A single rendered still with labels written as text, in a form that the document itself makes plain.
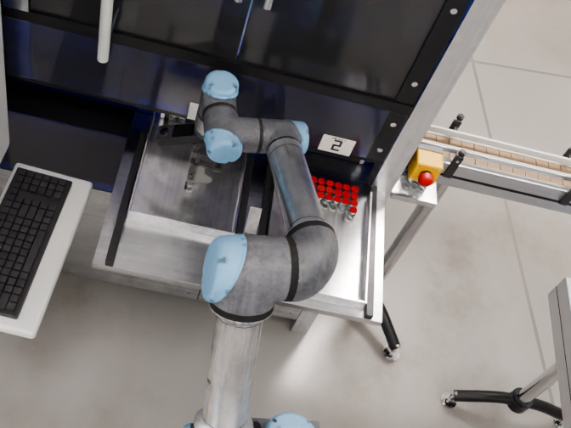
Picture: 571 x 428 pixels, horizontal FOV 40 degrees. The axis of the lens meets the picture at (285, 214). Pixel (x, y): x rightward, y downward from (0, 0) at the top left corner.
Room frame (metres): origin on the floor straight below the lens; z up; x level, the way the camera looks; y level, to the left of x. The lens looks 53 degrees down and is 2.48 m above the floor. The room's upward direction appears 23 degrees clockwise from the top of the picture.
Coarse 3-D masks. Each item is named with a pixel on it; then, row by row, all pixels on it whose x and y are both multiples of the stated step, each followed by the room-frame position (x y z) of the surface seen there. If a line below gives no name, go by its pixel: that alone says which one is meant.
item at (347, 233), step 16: (272, 192) 1.26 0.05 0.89; (272, 208) 1.19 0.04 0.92; (368, 208) 1.33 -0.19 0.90; (272, 224) 1.17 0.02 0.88; (336, 224) 1.25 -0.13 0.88; (352, 224) 1.27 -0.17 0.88; (368, 224) 1.27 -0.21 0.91; (352, 240) 1.22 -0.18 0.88; (368, 240) 1.22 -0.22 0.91; (352, 256) 1.18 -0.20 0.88; (368, 256) 1.17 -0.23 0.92; (336, 272) 1.11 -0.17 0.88; (352, 272) 1.13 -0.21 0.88; (336, 288) 1.07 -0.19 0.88; (352, 288) 1.09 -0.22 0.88; (336, 304) 1.03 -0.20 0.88; (352, 304) 1.04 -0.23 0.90
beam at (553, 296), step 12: (564, 288) 1.65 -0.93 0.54; (552, 300) 1.65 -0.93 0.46; (564, 300) 1.61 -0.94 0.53; (552, 312) 1.61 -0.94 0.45; (564, 312) 1.58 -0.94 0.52; (552, 324) 1.57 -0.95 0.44; (564, 324) 1.54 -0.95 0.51; (552, 336) 1.53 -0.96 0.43; (564, 336) 1.50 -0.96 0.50; (564, 348) 1.46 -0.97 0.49; (564, 360) 1.42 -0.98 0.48; (564, 372) 1.39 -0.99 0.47; (564, 384) 1.35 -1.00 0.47; (564, 396) 1.32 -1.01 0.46; (564, 408) 1.28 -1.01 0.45; (564, 420) 1.25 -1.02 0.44
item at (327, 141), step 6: (324, 138) 1.37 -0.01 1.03; (330, 138) 1.37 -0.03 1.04; (336, 138) 1.38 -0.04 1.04; (342, 138) 1.38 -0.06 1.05; (324, 144) 1.37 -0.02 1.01; (330, 144) 1.37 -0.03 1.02; (342, 144) 1.38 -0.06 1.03; (348, 144) 1.39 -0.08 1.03; (354, 144) 1.39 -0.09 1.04; (330, 150) 1.38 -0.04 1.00; (342, 150) 1.38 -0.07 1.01; (348, 150) 1.39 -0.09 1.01
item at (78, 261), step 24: (0, 168) 1.18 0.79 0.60; (0, 192) 1.18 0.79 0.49; (96, 192) 1.24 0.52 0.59; (96, 216) 1.25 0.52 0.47; (72, 240) 1.23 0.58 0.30; (96, 240) 1.25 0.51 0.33; (72, 264) 1.23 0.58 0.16; (144, 288) 1.29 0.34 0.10; (168, 288) 1.31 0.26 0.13; (192, 288) 1.32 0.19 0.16; (288, 312) 1.40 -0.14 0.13
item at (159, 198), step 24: (144, 168) 1.18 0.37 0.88; (168, 168) 1.21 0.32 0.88; (240, 168) 1.30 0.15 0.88; (144, 192) 1.11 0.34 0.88; (168, 192) 1.14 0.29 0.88; (192, 192) 1.17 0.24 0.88; (216, 192) 1.19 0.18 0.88; (240, 192) 1.20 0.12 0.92; (144, 216) 1.03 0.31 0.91; (168, 216) 1.07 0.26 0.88; (192, 216) 1.10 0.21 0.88; (216, 216) 1.13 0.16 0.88
